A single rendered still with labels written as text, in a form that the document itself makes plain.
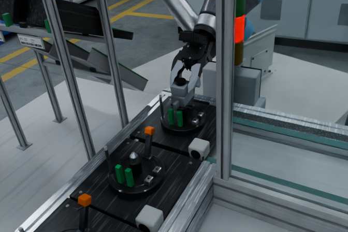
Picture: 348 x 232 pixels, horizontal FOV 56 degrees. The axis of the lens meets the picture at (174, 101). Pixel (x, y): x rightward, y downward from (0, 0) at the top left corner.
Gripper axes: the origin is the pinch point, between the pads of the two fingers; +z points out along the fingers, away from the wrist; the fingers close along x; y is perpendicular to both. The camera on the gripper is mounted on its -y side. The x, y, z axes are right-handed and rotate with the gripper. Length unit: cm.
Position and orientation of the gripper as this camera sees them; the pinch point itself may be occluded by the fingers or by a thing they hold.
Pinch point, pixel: (180, 86)
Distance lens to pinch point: 93.2
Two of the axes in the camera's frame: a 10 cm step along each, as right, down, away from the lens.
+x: -8.8, -2.1, 4.4
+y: 3.3, 4.0, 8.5
